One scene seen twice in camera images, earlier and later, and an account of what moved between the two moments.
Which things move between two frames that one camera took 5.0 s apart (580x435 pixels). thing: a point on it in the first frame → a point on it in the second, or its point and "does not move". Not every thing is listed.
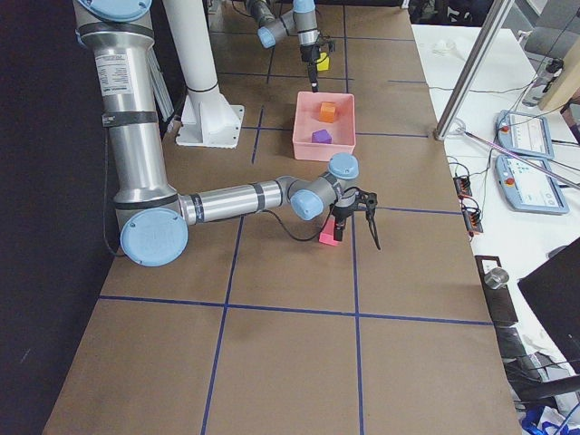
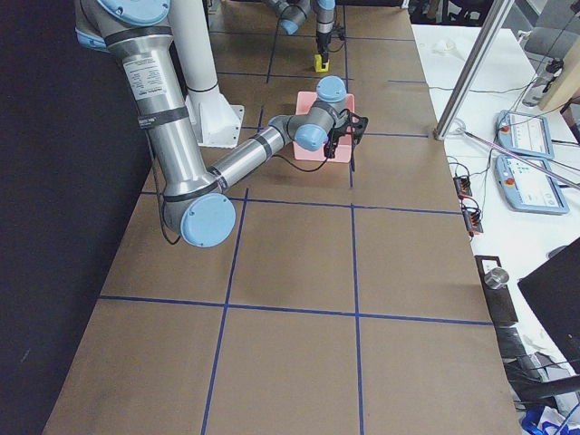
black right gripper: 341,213 → 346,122
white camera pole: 189,29 does not move
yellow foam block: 324,64 does not move
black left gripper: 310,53 → 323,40
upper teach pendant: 526,134 does not move
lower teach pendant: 527,188 does not move
